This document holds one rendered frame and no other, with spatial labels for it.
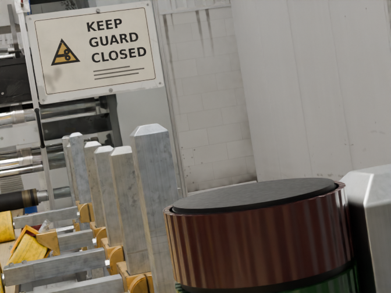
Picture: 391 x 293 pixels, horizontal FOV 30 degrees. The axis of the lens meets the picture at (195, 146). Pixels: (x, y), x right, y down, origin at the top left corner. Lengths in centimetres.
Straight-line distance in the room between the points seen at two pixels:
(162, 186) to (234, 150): 873
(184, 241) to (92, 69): 255
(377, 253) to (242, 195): 5
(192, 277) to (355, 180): 7
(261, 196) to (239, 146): 924
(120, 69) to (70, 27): 24
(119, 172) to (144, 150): 25
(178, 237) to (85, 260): 105
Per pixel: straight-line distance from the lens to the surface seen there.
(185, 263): 23
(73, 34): 277
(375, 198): 24
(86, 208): 195
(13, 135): 277
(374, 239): 24
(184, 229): 22
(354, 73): 641
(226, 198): 23
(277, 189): 24
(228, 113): 943
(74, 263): 128
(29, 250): 150
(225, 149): 941
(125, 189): 97
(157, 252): 73
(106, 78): 277
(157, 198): 72
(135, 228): 98
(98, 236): 146
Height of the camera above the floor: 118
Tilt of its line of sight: 3 degrees down
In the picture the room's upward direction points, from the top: 9 degrees counter-clockwise
